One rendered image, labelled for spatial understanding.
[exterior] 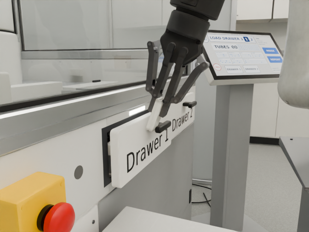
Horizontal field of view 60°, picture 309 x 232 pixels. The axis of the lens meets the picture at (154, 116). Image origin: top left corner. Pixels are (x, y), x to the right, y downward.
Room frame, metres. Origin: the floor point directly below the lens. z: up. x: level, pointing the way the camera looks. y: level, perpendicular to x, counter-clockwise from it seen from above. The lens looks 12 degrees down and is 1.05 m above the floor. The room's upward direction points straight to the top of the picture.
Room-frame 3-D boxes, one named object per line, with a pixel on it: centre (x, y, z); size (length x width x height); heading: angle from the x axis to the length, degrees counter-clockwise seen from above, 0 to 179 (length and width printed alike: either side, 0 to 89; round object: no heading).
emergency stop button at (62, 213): (0.27, 0.11, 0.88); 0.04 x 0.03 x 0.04; 158
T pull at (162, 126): (0.57, -0.01, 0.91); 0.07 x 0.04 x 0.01; 158
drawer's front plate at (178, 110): (0.88, -0.09, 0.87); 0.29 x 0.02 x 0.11; 158
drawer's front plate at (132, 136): (0.58, 0.02, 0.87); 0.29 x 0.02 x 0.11; 158
